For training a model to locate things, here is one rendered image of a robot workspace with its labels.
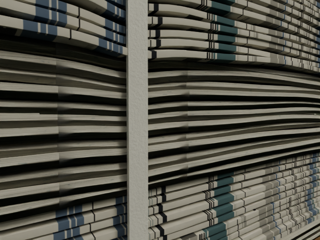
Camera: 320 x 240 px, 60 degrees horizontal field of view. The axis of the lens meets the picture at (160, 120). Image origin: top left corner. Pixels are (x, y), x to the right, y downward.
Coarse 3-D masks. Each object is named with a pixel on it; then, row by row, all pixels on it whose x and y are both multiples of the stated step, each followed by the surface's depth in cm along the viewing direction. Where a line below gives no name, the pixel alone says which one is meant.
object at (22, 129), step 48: (0, 0) 8; (48, 0) 9; (0, 48) 8; (48, 48) 9; (0, 96) 8; (48, 96) 9; (0, 144) 8; (48, 144) 9; (0, 192) 8; (48, 192) 9
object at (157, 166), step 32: (64, 0) 10; (96, 0) 10; (160, 0) 12; (64, 32) 9; (96, 32) 10; (160, 32) 12; (64, 64) 10; (96, 64) 11; (160, 64) 12; (64, 96) 10; (96, 96) 10; (160, 96) 12; (64, 128) 10; (96, 128) 10; (160, 128) 12; (64, 160) 10; (96, 160) 10; (160, 160) 12; (64, 192) 10; (96, 192) 11; (160, 192) 13; (64, 224) 10; (96, 224) 11; (160, 224) 13
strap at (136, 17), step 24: (144, 0) 11; (144, 24) 11; (144, 48) 11; (144, 72) 11; (144, 96) 11; (144, 120) 11; (144, 144) 11; (144, 168) 11; (144, 192) 11; (144, 216) 11
